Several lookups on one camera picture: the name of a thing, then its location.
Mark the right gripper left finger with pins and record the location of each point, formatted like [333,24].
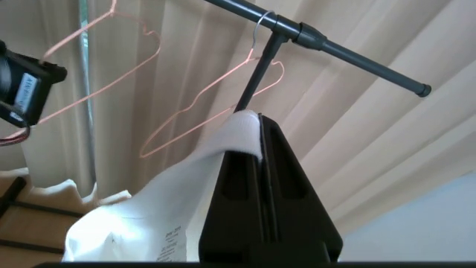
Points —
[234,208]

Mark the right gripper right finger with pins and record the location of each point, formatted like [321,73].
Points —
[301,216]

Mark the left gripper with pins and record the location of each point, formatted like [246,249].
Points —
[41,85]

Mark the pink clothes hanger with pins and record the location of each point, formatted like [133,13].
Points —
[223,80]
[104,83]

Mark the white printed t-shirt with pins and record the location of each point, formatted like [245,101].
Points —
[130,231]

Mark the black clothes rack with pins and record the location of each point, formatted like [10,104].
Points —
[353,57]

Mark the beige curtain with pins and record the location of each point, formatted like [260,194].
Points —
[372,149]

